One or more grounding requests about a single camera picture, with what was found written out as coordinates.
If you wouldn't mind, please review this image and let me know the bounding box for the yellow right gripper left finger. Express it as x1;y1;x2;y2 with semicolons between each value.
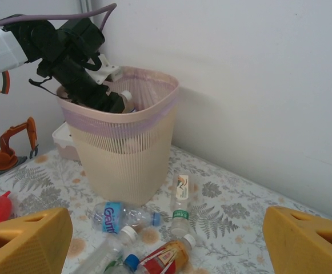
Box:
0;207;74;274

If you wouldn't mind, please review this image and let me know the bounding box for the beige ribbed plastic bin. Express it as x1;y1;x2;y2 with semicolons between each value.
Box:
56;66;181;207

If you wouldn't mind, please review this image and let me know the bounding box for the orange red label bottle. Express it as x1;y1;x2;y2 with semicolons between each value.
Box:
137;233;197;274

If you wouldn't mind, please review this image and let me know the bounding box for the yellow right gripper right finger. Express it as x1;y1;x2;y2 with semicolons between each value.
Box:
262;205;332;274

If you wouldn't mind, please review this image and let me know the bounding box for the pink bin liner bag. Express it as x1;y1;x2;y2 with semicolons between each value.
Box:
56;66;181;135

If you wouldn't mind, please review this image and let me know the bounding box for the clear bottle white cap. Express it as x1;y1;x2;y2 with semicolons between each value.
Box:
74;225;139;274

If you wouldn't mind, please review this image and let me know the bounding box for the clear bottle orange white label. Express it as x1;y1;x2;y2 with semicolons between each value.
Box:
169;172;197;236

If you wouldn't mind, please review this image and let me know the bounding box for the crushed clear bottle blue label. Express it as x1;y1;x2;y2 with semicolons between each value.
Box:
93;201;162;235

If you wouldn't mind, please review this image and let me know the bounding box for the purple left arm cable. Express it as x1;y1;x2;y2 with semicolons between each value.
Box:
0;2;118;34

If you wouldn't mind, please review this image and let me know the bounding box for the floral table cloth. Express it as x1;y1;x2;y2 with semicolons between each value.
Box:
0;145;332;274

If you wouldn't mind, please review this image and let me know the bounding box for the blue cap bottle flower label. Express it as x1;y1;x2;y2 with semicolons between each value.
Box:
105;253;143;274

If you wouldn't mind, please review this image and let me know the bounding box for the white tissue box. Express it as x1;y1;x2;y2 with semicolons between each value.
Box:
52;122;81;160

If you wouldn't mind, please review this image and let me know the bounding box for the pinkish bottle white cap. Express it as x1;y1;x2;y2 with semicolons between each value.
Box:
119;90;137;114

